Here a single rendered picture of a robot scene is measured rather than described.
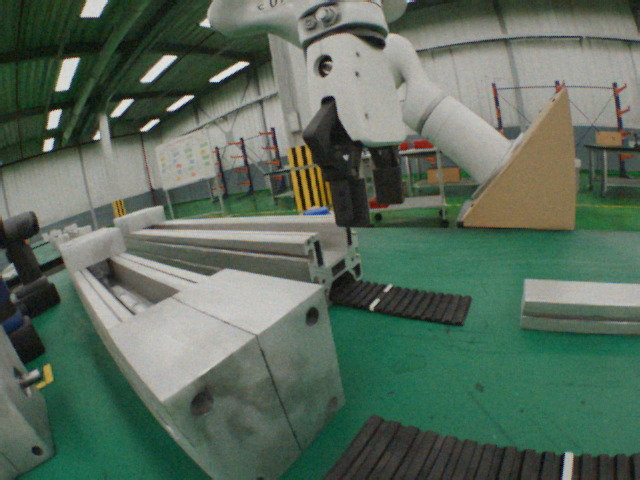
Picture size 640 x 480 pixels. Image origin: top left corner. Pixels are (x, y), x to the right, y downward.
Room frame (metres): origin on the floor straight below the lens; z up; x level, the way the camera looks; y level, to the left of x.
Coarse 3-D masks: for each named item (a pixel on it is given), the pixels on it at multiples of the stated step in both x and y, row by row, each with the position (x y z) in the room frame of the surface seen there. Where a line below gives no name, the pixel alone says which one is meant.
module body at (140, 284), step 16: (112, 256) 0.38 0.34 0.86; (128, 256) 0.35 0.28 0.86; (80, 272) 0.32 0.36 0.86; (112, 272) 0.40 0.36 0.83; (128, 272) 0.31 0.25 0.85; (144, 272) 0.26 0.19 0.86; (160, 272) 0.25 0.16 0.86; (176, 272) 0.24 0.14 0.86; (80, 288) 0.25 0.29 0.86; (96, 288) 0.23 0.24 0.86; (112, 288) 0.31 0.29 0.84; (128, 288) 0.33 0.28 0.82; (144, 288) 0.27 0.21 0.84; (160, 288) 0.23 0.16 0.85; (176, 288) 0.20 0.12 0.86; (96, 304) 0.19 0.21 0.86; (112, 304) 0.18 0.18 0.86; (128, 304) 0.24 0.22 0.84; (144, 304) 0.24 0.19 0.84; (96, 320) 0.17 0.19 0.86; (112, 320) 0.15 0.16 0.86; (112, 352) 0.17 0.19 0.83; (144, 400) 0.13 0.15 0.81
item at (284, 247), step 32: (160, 224) 0.66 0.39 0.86; (192, 224) 0.55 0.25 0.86; (224, 224) 0.47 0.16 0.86; (256, 224) 0.42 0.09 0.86; (288, 224) 0.38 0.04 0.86; (320, 224) 0.35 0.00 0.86; (160, 256) 0.54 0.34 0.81; (192, 256) 0.42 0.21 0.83; (224, 256) 0.36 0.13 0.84; (256, 256) 0.32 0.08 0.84; (288, 256) 0.30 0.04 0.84; (320, 256) 0.29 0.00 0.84; (352, 256) 0.33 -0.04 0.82
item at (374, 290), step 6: (372, 288) 0.29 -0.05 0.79; (378, 288) 0.29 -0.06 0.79; (384, 288) 0.29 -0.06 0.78; (366, 294) 0.28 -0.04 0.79; (372, 294) 0.28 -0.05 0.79; (378, 294) 0.28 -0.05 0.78; (360, 300) 0.27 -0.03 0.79; (366, 300) 0.27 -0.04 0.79; (372, 300) 0.27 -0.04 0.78; (354, 306) 0.27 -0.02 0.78; (360, 306) 0.26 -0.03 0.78; (366, 306) 0.26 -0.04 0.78
